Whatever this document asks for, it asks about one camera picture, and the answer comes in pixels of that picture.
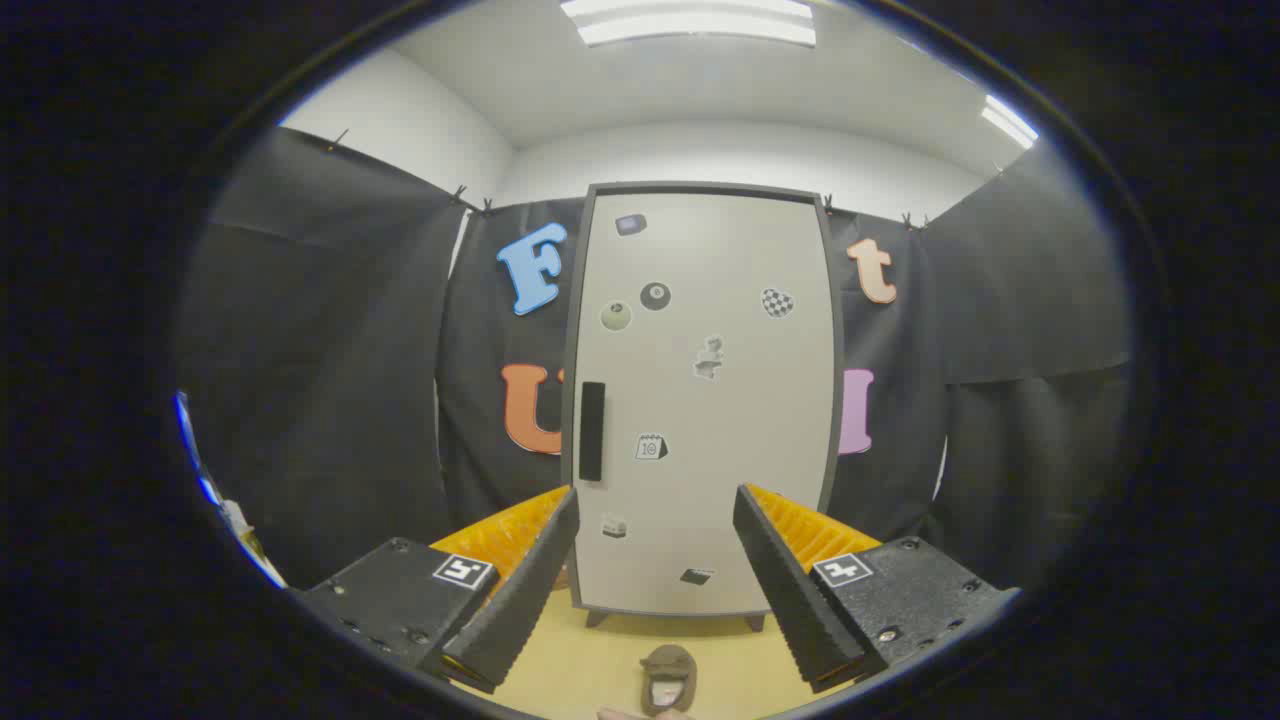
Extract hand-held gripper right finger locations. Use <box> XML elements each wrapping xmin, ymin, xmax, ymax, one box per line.
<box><xmin>733</xmin><ymin>483</ymin><xmax>1021</xmax><ymax>694</ymax></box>

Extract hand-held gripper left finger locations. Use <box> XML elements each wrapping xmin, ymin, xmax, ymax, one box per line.
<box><xmin>290</xmin><ymin>485</ymin><xmax>581</xmax><ymax>696</ymax></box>

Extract grey shoe cabinet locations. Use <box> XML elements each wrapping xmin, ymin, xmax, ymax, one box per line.
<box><xmin>560</xmin><ymin>181</ymin><xmax>846</xmax><ymax>633</ymax></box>

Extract brown fuzzy shoe with bow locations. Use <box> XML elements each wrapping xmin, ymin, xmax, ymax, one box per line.
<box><xmin>640</xmin><ymin>645</ymin><xmax>699</xmax><ymax>717</ymax></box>

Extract white shoe cabinet door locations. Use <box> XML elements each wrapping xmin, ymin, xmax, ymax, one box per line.
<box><xmin>563</xmin><ymin>185</ymin><xmax>843</xmax><ymax>616</ymax></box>

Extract black backdrop cloth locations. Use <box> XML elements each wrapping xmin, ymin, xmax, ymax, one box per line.
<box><xmin>175</xmin><ymin>125</ymin><xmax>1136</xmax><ymax>591</ymax></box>

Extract small ceiling light panel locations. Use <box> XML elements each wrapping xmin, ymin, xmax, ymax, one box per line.
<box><xmin>982</xmin><ymin>95</ymin><xmax>1039</xmax><ymax>151</ymax></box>

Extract long ceiling light panel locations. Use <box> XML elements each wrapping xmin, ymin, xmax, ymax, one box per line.
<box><xmin>560</xmin><ymin>0</ymin><xmax>817</xmax><ymax>48</ymax></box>

